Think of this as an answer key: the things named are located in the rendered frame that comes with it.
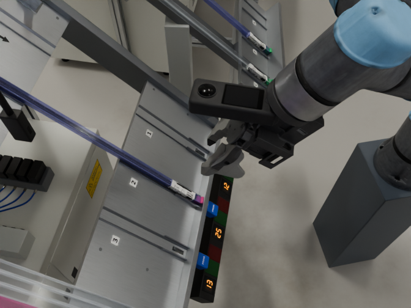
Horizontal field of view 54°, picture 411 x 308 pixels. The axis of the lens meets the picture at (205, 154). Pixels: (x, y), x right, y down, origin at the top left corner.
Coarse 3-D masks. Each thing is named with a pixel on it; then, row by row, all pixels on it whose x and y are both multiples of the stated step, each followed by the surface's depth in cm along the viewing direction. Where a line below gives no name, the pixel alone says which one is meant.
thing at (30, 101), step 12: (0, 84) 59; (12, 84) 60; (12, 96) 60; (24, 96) 61; (36, 108) 62; (48, 108) 63; (60, 120) 64; (72, 120) 65; (84, 132) 66; (96, 144) 68; (108, 144) 69; (120, 156) 70; (132, 156) 71; (144, 168) 72; (168, 180) 76
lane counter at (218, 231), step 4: (216, 224) 84; (216, 228) 84; (220, 228) 85; (212, 232) 83; (216, 232) 84; (220, 232) 85; (212, 236) 83; (216, 236) 83; (220, 236) 84; (220, 240) 84
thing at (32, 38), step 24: (0, 0) 64; (0, 24) 63; (24, 24) 65; (48, 24) 69; (0, 48) 62; (24, 48) 64; (48, 48) 67; (0, 72) 60; (24, 72) 63; (0, 120) 58; (0, 144) 57
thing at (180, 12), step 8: (160, 0) 79; (168, 0) 80; (176, 8) 80; (184, 16) 82; (192, 16) 83; (192, 24) 84; (200, 24) 84; (200, 32) 85; (208, 32) 86; (216, 40) 87; (224, 48) 89; (232, 56) 90; (240, 56) 92; (240, 64) 92; (248, 64) 93
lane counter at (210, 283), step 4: (204, 276) 78; (204, 280) 78; (208, 280) 78; (212, 280) 79; (204, 284) 78; (208, 284) 78; (212, 284) 79; (204, 288) 77; (208, 288) 78; (212, 288) 79; (208, 292) 78; (212, 292) 78
